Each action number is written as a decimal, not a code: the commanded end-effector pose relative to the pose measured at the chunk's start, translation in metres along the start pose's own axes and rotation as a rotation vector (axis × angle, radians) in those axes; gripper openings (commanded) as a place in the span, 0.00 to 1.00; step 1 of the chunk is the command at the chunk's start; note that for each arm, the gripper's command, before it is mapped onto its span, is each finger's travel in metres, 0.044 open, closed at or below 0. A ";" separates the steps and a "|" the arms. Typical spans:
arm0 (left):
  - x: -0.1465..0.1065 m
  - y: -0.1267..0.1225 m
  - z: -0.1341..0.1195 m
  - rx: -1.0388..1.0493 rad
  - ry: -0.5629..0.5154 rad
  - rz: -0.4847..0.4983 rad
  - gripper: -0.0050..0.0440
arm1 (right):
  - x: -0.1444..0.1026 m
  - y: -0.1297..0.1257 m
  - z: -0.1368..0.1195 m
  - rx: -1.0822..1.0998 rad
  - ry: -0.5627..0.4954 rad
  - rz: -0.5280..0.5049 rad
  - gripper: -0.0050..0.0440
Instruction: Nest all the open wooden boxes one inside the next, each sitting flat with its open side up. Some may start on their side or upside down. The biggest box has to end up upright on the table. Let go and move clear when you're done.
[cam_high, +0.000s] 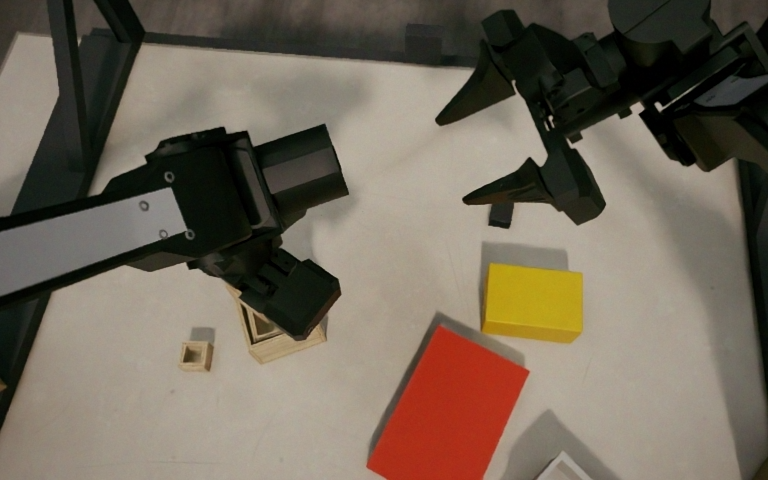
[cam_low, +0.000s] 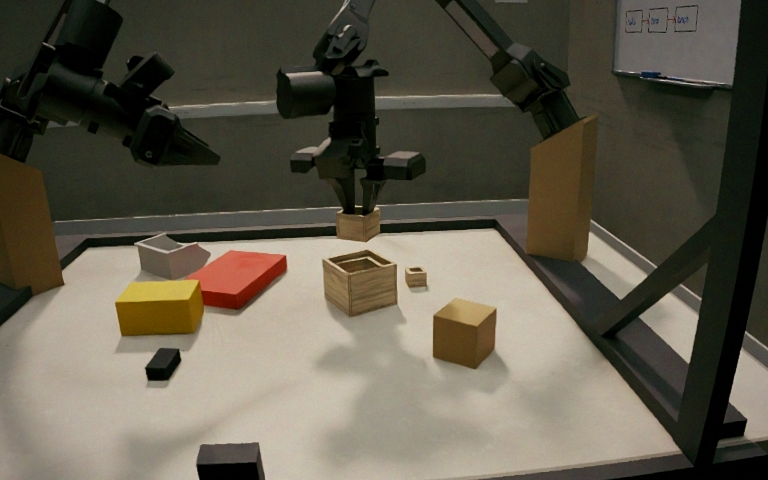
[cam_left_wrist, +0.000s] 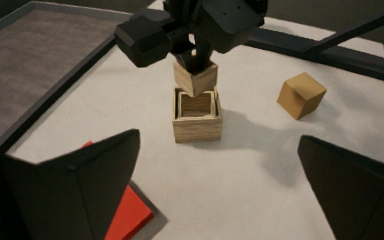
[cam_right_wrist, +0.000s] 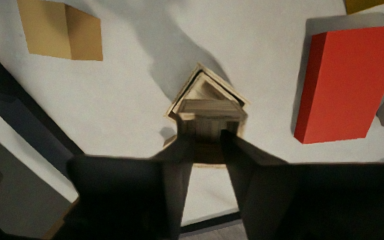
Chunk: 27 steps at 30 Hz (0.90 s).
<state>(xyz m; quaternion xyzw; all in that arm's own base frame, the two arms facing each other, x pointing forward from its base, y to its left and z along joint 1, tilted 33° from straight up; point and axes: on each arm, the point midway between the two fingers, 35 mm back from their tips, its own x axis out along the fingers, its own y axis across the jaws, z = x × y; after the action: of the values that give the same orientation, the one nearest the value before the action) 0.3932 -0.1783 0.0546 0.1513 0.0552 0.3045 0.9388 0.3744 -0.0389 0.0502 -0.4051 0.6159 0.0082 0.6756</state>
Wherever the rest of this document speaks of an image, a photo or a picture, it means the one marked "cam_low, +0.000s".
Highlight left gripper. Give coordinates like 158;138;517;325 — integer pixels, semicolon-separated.
79;78;221;169

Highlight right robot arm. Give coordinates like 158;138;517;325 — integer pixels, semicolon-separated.
276;0;587;178

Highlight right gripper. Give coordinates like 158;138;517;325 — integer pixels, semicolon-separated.
290;111;426;216

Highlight black metal support frame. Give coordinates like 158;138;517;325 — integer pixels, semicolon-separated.
593;0;768;467

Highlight red flat rectangular block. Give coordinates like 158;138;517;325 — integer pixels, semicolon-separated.
184;250;287;310

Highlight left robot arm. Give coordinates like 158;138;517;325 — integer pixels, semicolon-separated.
0;0;175;163

